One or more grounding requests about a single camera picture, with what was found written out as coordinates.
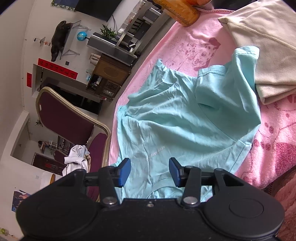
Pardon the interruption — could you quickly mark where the maroon banquet chair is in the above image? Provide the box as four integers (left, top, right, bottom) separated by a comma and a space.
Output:
53, 149, 70, 164
36, 86, 112, 202

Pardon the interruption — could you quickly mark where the blue globe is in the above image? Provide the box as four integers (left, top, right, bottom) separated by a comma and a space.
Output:
77, 29, 89, 43

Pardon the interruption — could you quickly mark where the black television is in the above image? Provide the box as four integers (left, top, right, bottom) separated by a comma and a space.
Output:
74, 0, 119, 22

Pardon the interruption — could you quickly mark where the teal t-shirt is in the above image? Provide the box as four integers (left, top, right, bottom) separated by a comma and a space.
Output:
109, 46, 262, 202

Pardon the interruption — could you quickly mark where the long red paper banner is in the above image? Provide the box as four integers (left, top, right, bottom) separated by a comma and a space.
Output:
38, 58, 78, 79

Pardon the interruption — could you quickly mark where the white hoodie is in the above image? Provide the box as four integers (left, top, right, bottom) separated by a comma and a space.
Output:
62, 145, 89, 176

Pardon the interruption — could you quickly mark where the wooden speaker cabinet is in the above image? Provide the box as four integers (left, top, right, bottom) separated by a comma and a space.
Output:
86, 54, 131, 100

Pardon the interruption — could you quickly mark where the white wall shelf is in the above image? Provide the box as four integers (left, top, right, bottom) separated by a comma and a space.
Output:
60, 20, 91, 60

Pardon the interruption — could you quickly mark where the metal shoe rack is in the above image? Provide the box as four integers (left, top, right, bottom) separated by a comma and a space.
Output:
55, 136, 72, 154

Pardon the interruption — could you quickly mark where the dark animal sculpture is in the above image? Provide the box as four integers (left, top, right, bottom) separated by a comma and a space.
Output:
50, 20, 73, 62

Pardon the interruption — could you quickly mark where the anime wall poster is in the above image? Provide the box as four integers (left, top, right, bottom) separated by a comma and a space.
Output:
13, 190, 31, 212

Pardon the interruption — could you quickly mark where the pink plush cover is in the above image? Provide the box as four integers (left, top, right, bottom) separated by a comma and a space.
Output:
264, 171, 296, 241

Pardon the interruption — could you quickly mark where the green potted plant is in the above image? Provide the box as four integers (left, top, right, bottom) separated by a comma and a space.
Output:
100, 24, 118, 40

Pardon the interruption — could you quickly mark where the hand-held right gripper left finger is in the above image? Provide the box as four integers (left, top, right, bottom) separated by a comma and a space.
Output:
55, 158, 132, 207

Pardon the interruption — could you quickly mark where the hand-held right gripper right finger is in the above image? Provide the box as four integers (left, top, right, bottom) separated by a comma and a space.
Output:
169, 158, 246, 207

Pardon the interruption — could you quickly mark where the beige folded garment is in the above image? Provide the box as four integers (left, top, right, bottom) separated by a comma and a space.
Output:
218, 0, 296, 105

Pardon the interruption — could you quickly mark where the blue wall picture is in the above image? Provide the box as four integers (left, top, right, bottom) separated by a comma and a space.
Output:
51, 0, 77, 12

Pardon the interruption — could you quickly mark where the silver tower speaker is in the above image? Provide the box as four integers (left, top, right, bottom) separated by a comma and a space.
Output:
87, 32, 138, 66

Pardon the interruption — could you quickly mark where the white storage shelf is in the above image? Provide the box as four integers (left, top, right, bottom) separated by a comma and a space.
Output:
38, 140, 57, 153

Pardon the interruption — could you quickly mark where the pink printed blanket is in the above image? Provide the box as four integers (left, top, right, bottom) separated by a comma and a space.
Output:
108, 5, 296, 189

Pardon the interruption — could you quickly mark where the orange drink bottle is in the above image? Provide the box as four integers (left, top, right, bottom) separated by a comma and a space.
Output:
154, 0, 200, 27

